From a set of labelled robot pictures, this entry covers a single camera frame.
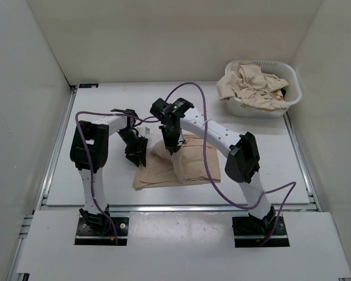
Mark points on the front aluminium rail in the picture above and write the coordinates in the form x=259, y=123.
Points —
x=200, y=208

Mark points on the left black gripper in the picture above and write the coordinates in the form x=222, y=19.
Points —
x=139, y=151

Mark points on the right aluminium rail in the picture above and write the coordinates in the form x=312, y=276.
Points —
x=301, y=161

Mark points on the left aluminium rail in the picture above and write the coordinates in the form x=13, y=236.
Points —
x=44, y=189

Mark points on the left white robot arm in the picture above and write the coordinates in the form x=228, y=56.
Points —
x=89, y=153

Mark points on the aluminium rail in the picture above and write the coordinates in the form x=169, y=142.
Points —
x=200, y=208
x=44, y=189
x=301, y=161

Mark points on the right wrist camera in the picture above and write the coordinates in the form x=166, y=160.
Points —
x=158, y=107

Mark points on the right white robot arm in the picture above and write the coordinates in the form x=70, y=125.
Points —
x=241, y=152

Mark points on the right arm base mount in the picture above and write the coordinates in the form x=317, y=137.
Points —
x=246, y=236

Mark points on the beige trousers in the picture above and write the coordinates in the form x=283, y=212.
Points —
x=183, y=168

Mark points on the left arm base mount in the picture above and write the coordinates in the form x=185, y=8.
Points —
x=96, y=229

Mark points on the beige clothes pile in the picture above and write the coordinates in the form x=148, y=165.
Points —
x=255, y=89

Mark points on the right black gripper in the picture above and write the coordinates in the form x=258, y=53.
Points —
x=174, y=146

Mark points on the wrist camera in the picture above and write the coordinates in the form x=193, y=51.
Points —
x=143, y=130
x=158, y=107

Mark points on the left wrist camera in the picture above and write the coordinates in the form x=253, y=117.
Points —
x=143, y=130

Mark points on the white laundry basket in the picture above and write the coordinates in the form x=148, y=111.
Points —
x=292, y=94

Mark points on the blue white sticker label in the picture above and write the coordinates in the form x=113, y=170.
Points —
x=88, y=85

